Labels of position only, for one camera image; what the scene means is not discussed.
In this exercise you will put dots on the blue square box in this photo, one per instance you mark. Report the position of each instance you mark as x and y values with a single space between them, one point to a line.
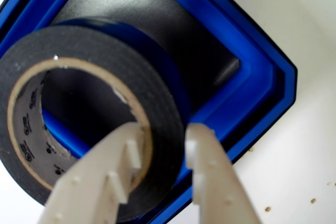
223 24

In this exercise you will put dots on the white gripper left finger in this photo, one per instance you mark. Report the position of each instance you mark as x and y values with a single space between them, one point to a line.
86 182

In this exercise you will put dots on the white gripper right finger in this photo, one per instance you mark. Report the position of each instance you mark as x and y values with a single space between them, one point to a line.
218 182

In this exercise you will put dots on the black tape roll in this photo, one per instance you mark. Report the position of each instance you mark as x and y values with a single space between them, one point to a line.
105 58

